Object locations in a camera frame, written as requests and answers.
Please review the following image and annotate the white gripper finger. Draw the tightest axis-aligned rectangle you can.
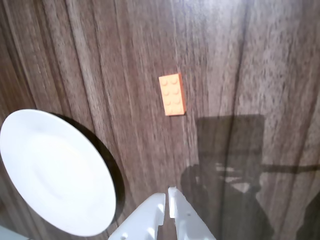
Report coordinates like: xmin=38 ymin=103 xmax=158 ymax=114
xmin=107 ymin=192 xmax=167 ymax=240
xmin=167 ymin=186 xmax=217 ymax=240

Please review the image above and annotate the orange lego block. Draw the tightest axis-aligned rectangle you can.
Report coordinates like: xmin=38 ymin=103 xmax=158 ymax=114
xmin=158 ymin=72 xmax=187 ymax=117

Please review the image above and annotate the white round plate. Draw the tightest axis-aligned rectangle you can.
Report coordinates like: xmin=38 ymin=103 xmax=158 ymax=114
xmin=0 ymin=109 xmax=117 ymax=238

